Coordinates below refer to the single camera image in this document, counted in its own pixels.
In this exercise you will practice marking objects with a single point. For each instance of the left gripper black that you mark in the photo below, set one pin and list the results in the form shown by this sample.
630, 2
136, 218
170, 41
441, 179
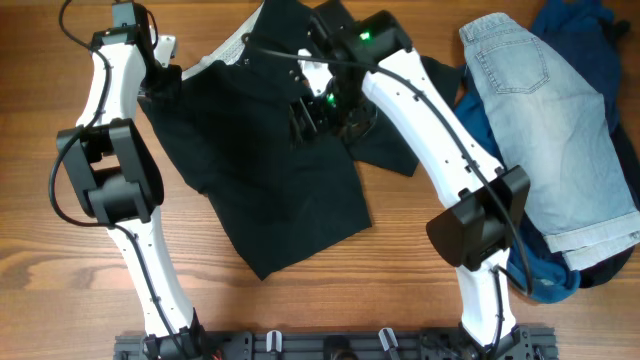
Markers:
169, 90

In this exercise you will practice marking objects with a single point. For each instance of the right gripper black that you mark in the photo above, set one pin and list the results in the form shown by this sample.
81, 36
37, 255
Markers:
308, 118

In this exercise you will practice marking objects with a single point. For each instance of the black shorts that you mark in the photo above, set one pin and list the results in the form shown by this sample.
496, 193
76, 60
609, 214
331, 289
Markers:
228, 134

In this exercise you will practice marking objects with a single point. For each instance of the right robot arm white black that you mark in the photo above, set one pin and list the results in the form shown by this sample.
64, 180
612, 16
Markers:
375, 59

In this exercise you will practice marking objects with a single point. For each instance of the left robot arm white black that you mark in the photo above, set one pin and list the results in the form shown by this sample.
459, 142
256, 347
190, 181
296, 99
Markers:
119, 186

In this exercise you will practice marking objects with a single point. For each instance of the light denim shorts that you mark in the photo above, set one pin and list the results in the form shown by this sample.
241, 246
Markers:
548, 120

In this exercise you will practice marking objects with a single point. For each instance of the blue garment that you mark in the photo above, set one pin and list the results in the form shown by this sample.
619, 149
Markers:
553, 281

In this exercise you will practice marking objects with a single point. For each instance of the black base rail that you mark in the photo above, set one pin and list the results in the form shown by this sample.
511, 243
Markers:
523, 342

